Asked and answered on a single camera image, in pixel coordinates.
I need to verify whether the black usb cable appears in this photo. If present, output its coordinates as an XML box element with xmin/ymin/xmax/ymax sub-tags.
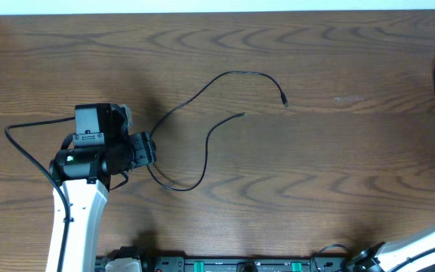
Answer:
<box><xmin>146</xmin><ymin>70</ymin><xmax>289</xmax><ymax>192</ymax></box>

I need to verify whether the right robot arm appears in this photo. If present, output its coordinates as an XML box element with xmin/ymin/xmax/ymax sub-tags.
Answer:
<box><xmin>345</xmin><ymin>225</ymin><xmax>435</xmax><ymax>272</ymax></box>

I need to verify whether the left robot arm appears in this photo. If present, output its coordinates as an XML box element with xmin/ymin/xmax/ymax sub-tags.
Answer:
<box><xmin>46</xmin><ymin>104</ymin><xmax>156</xmax><ymax>271</ymax></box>

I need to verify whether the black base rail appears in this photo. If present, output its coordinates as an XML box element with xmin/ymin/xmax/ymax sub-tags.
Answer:
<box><xmin>95</xmin><ymin>246</ymin><xmax>349</xmax><ymax>272</ymax></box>

